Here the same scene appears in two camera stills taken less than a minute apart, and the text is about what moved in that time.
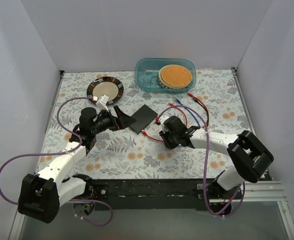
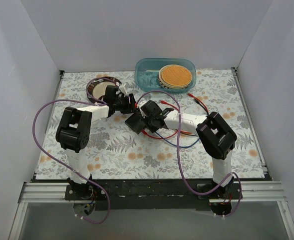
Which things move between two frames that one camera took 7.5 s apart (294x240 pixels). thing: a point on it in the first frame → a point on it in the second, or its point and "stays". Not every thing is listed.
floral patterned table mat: [214, 103] stays
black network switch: [144, 117] stays
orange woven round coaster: [176, 75] stays
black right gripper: [166, 139] → [142, 121]
